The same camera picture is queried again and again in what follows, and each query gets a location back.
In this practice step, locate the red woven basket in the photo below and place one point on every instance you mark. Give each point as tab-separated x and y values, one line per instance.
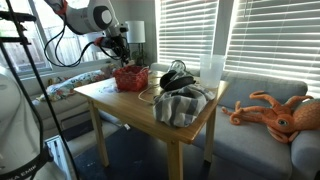
131	78

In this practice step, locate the light wooden table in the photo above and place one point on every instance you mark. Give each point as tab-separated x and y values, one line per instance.
133	110

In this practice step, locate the white table lamp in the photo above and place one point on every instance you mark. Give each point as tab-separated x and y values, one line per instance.
135	31

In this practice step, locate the dark storage box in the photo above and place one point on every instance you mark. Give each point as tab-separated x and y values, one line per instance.
77	126

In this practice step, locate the light grey sofa bench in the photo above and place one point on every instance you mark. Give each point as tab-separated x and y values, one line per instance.
56	110

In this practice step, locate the grey fabric sofa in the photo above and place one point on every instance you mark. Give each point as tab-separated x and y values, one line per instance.
253	140

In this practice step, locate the small white floor scrap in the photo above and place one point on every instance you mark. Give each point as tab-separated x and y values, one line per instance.
127	126

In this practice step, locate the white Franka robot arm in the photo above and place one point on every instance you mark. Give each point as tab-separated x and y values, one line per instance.
16	133

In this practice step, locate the floral patterned pillow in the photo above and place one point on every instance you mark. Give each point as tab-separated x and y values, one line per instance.
66	86

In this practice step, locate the narrow white window blind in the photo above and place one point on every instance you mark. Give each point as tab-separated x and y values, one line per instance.
186	30

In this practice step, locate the dark blue rug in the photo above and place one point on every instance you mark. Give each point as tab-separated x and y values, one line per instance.
133	156

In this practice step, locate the orange octopus plush toy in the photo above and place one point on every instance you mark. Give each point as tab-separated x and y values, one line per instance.
283	120

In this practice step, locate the grey striped cloth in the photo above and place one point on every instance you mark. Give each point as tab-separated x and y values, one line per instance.
181	105

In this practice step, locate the translucent plastic cup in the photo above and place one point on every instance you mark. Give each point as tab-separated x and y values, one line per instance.
211	71

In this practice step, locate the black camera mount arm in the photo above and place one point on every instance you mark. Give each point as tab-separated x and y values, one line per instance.
16	16

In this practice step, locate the wide white window blind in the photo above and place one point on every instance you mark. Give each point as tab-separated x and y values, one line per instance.
276	36

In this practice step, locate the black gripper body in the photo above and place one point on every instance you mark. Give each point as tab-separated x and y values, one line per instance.
118	43

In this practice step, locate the black headphones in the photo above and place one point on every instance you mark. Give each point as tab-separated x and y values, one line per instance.
175	81

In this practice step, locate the white box with dark trim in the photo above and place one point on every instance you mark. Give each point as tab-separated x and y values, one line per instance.
60	153

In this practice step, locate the small green houseplant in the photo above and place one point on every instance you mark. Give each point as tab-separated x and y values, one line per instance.
139	57

